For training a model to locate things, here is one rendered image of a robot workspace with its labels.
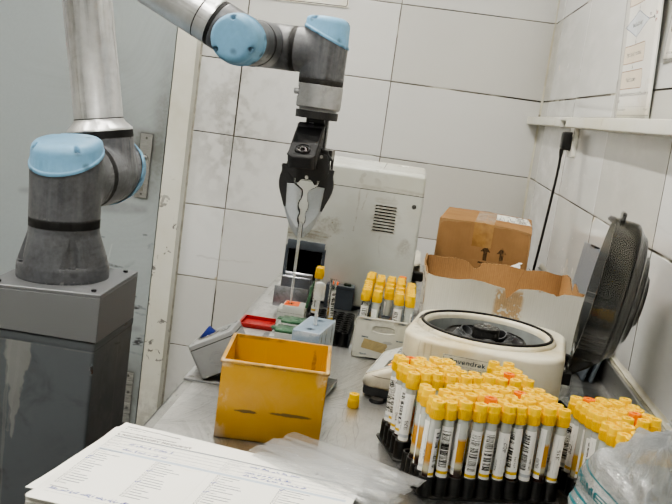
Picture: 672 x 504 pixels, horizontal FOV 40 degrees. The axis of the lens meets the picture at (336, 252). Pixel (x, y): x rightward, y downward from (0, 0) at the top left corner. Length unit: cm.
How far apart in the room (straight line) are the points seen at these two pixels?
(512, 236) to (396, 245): 45
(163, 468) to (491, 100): 240
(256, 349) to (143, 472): 31
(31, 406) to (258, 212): 185
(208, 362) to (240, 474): 35
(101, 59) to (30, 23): 180
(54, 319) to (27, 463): 25
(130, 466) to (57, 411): 55
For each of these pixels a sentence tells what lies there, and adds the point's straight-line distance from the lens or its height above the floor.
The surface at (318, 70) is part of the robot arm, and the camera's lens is 153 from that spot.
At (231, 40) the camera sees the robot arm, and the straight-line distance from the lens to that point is 142.
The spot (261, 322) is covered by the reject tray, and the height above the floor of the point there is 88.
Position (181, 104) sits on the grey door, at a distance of 328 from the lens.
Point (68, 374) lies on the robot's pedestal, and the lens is 155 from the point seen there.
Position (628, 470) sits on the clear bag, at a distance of 91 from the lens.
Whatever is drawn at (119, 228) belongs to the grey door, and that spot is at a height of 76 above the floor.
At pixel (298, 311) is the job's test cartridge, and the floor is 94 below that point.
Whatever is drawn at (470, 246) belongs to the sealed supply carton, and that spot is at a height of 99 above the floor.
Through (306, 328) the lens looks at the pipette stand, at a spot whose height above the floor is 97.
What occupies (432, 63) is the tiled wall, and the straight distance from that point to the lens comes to 324.
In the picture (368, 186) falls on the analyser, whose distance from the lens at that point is 193.
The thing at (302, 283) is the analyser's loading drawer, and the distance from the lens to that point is 185.
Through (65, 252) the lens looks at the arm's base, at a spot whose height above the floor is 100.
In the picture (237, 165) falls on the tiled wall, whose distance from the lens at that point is 330.
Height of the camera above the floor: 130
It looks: 9 degrees down
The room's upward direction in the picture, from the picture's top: 8 degrees clockwise
